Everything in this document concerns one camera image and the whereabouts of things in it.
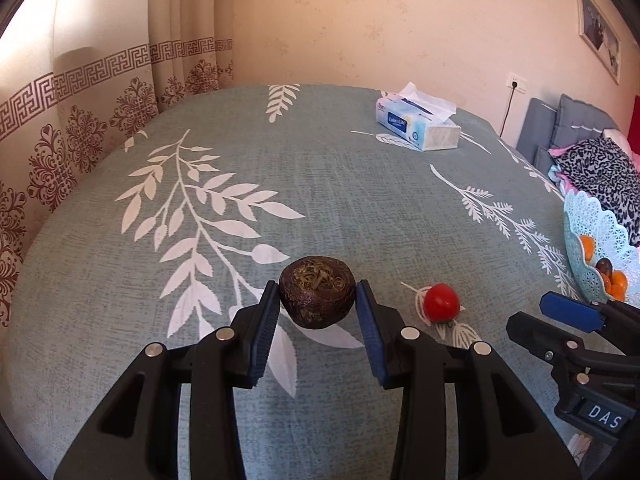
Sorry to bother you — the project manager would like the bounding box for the light blue lace basket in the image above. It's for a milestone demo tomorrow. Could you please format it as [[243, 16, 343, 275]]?
[[563, 187, 640, 303]]

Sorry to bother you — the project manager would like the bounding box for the leopard print cloth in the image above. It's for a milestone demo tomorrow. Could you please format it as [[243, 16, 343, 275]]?
[[552, 138, 640, 246]]

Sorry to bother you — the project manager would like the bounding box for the patterned beige curtain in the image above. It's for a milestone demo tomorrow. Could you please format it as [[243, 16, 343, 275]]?
[[0, 0, 236, 331]]

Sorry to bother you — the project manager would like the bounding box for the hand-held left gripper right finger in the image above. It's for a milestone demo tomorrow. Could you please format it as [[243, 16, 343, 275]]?
[[355, 280, 583, 480]]

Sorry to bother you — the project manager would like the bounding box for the black power cable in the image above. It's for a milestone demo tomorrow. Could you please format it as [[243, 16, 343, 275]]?
[[500, 89, 516, 137]]

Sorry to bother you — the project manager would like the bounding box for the framed wall picture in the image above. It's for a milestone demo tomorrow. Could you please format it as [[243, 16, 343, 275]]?
[[574, 0, 622, 85]]

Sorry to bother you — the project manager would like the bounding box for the red tomato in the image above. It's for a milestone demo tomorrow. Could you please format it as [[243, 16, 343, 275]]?
[[424, 283, 461, 323]]

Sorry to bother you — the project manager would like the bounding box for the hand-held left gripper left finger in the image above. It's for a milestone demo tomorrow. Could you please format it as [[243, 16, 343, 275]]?
[[54, 280, 281, 480]]

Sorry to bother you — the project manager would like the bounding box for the green leaf-print bedsheet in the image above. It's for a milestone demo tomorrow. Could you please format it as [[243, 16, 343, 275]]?
[[0, 84, 598, 480]]

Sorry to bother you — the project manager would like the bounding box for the blue white tissue box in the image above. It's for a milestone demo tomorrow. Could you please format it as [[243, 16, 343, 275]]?
[[375, 81, 462, 152]]

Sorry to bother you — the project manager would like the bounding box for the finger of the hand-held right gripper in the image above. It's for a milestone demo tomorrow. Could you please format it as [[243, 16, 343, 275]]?
[[506, 311, 640, 411], [540, 291, 640, 333]]

